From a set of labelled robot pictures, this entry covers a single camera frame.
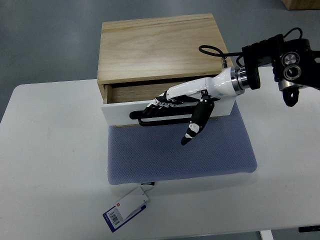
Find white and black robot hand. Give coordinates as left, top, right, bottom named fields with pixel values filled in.
left=143, top=67, right=250, bottom=146

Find black drawer handle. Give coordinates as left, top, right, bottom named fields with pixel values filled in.
left=129, top=103, right=196, bottom=127

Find white drawer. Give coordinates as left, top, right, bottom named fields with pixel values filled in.
left=102, top=96, right=236, bottom=126

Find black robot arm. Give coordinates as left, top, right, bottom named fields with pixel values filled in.
left=242, top=34, right=320, bottom=107

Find wooden drawer cabinet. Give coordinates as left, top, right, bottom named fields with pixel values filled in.
left=97, top=13, right=227, bottom=107

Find blue mesh cushion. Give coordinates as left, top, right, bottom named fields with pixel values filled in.
left=107, top=105, right=258, bottom=185

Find cardboard box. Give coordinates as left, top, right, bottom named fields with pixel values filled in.
left=281, top=0, right=320, bottom=11

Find white and blue product tag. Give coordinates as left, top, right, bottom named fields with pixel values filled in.
left=102, top=182, right=155, bottom=233

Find white table leg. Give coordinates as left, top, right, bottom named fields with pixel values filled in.
left=259, top=230, right=274, bottom=240

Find black object under table edge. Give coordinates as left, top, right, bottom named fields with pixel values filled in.
left=298, top=225, right=320, bottom=233

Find black cable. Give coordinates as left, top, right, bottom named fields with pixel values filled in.
left=198, top=27, right=303, bottom=68

